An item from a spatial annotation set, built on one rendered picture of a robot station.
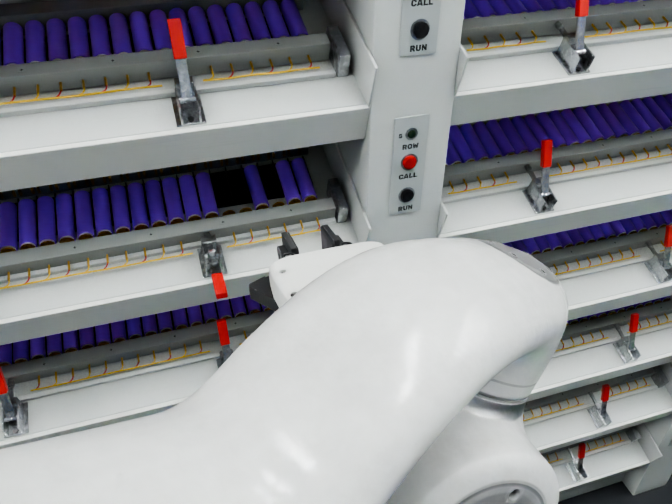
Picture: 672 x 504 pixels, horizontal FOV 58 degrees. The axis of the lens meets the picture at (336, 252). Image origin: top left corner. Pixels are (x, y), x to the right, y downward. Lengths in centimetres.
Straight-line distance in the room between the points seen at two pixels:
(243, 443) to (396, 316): 7
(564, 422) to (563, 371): 19
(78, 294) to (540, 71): 57
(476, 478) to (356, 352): 10
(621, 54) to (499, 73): 16
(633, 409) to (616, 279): 41
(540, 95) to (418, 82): 16
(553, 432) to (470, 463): 103
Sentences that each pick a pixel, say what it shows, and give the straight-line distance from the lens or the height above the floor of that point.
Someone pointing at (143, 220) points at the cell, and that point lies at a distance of 74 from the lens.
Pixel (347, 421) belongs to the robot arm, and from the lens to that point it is 22.
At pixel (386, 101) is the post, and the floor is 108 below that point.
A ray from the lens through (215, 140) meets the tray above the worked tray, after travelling 62.
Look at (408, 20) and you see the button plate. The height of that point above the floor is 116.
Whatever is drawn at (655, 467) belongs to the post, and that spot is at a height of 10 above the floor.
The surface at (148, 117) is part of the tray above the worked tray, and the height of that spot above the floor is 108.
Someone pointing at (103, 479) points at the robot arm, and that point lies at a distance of 19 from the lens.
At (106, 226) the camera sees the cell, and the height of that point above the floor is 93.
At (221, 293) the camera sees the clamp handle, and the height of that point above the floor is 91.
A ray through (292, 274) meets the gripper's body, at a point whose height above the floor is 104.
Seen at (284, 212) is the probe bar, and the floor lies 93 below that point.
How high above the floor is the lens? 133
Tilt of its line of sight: 37 degrees down
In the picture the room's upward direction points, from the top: straight up
